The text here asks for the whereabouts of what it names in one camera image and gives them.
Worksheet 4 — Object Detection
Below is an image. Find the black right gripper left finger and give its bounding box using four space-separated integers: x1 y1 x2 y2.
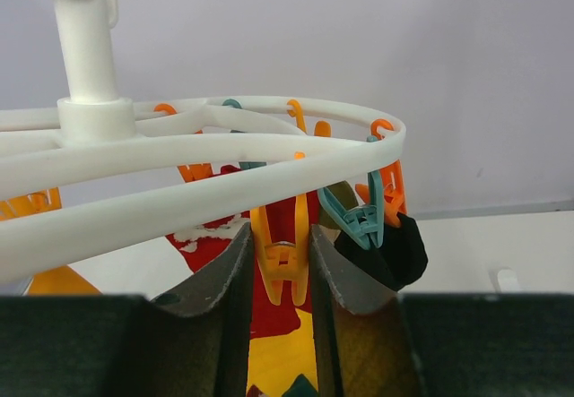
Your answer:
150 224 255 396

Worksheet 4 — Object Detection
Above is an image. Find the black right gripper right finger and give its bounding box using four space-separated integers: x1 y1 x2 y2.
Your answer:
309 225 422 396

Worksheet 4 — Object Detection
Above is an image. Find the black sock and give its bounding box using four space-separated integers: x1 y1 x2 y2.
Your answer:
335 213 428 291

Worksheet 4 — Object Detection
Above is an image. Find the yellow orange clothes clip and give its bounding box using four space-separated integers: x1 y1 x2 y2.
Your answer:
250 193 310 306

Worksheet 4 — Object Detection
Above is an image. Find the white round clip hanger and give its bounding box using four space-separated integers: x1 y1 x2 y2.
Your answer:
1 0 406 282

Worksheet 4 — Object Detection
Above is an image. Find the red sock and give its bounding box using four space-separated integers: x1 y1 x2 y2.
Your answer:
26 163 324 397

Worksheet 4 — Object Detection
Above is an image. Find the teal clothes clip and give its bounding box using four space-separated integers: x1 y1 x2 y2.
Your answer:
317 134 386 251

